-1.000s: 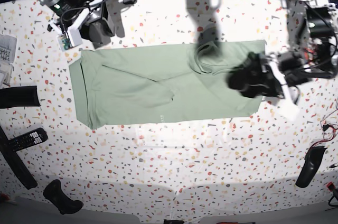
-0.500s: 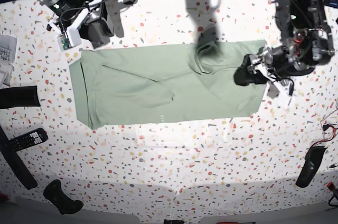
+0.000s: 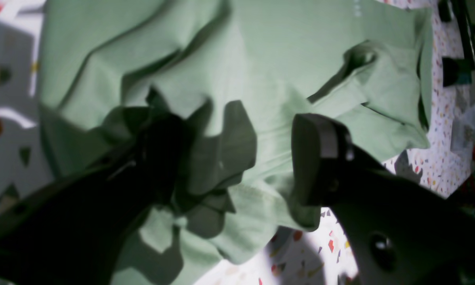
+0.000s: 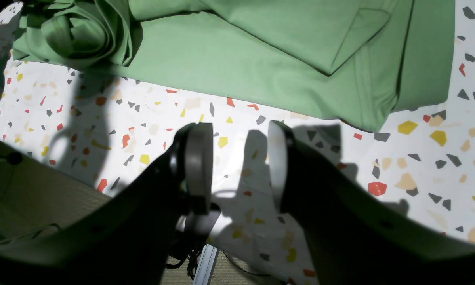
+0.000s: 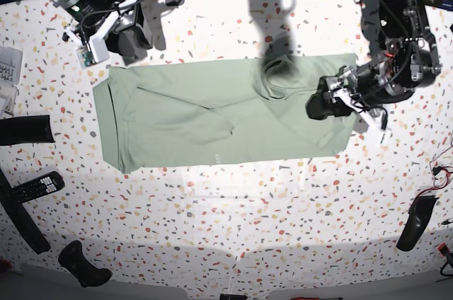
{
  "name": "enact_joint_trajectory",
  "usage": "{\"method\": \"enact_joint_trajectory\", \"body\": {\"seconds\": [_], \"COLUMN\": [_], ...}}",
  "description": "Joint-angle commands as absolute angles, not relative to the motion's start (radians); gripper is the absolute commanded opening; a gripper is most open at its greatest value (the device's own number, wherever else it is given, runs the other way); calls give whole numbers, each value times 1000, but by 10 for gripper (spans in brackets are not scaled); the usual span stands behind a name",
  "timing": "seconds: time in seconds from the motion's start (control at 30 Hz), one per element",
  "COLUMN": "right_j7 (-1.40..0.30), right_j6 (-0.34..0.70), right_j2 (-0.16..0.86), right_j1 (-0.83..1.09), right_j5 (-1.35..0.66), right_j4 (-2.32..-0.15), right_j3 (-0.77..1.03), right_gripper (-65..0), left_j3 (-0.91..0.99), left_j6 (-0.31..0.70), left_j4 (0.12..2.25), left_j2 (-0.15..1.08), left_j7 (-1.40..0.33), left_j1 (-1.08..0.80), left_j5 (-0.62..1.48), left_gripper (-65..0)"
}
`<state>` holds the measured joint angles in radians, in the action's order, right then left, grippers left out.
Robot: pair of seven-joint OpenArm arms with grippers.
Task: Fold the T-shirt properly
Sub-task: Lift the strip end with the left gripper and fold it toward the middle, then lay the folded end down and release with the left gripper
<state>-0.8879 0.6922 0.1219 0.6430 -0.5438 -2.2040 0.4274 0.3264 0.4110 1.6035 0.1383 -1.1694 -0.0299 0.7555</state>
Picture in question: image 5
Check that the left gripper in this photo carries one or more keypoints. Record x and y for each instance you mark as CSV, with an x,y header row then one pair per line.
x,y
339,96

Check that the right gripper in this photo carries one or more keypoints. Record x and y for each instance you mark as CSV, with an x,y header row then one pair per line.
x,y
122,29

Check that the light green T-shirt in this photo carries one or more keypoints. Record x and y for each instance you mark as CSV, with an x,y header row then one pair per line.
x,y
220,112

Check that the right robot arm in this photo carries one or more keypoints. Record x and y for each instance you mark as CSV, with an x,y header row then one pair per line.
x,y
79,8

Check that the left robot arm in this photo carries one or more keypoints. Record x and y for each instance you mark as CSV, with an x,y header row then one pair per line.
x,y
407,59

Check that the black cylindrical sleeve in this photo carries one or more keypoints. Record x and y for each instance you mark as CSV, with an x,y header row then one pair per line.
x,y
26,130

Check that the black remote control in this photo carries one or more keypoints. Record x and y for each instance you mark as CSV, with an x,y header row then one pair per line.
x,y
38,187

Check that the long black bar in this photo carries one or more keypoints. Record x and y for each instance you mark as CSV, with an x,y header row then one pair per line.
x,y
22,220

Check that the black curved handle right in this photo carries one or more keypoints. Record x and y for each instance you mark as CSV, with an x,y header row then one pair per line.
x,y
420,214

